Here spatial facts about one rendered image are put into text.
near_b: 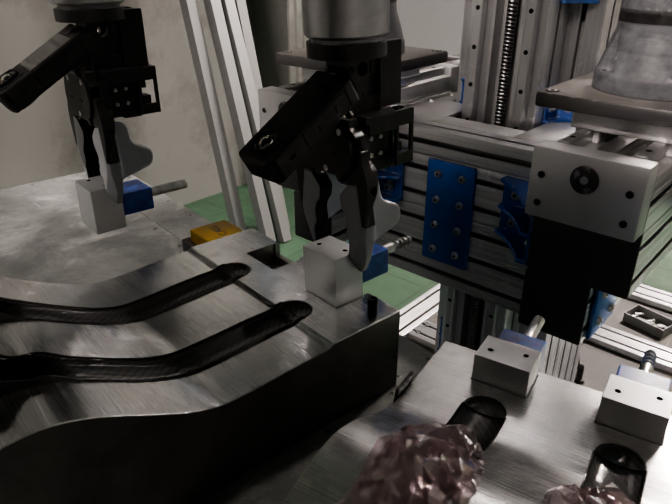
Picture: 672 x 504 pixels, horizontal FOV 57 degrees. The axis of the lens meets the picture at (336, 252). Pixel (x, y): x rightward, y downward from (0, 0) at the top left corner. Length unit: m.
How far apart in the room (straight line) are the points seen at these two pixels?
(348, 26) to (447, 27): 3.01
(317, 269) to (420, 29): 3.09
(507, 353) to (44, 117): 2.49
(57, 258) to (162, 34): 2.22
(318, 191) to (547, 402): 0.28
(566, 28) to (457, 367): 0.67
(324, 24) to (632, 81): 0.45
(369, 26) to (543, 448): 0.36
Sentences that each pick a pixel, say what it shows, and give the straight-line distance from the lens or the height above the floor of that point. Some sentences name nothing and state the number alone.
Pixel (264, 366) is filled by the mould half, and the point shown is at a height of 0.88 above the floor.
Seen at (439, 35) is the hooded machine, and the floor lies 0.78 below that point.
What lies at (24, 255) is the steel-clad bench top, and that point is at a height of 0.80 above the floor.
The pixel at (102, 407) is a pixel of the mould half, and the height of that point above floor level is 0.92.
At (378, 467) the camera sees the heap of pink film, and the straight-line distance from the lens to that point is 0.40.
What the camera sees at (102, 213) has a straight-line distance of 0.77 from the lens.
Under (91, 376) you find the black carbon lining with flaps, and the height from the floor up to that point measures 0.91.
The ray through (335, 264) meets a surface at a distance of 0.58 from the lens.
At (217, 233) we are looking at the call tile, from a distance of 0.90.
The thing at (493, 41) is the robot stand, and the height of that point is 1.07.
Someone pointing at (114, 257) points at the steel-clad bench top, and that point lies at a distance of 0.96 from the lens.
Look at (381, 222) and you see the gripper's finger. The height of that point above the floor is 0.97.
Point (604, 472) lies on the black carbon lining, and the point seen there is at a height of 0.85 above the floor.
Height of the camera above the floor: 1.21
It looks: 26 degrees down
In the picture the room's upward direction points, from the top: straight up
